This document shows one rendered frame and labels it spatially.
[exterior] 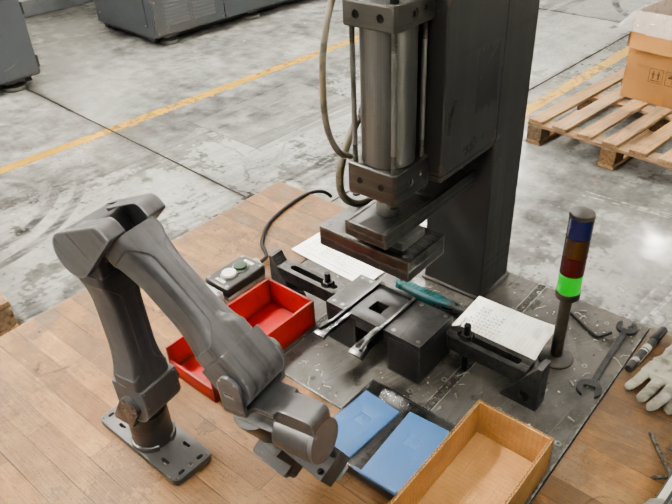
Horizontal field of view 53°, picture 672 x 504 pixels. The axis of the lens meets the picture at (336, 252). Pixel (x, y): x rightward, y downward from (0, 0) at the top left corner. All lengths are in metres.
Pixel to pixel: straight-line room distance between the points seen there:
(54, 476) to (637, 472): 0.86
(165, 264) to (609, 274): 2.46
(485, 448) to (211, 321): 0.49
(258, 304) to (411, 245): 0.38
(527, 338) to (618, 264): 1.96
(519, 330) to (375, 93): 0.50
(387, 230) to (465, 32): 0.30
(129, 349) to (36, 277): 2.35
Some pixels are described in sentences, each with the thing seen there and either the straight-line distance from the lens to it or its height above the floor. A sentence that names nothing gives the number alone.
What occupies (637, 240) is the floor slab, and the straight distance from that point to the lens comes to 3.32.
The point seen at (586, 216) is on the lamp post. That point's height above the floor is 1.20.
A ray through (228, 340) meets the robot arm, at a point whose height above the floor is 1.21.
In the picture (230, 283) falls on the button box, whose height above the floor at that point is 0.93.
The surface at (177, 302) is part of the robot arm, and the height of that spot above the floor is 1.26.
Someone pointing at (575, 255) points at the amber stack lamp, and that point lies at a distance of 1.09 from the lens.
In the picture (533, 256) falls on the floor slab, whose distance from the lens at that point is 3.09.
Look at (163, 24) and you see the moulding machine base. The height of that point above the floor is 0.18.
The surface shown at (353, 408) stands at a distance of 1.09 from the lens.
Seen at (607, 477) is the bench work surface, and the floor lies 0.90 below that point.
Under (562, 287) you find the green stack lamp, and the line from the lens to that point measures 1.13.
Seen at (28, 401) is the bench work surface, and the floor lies 0.90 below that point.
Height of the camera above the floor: 1.73
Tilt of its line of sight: 34 degrees down
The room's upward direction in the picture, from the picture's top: 3 degrees counter-clockwise
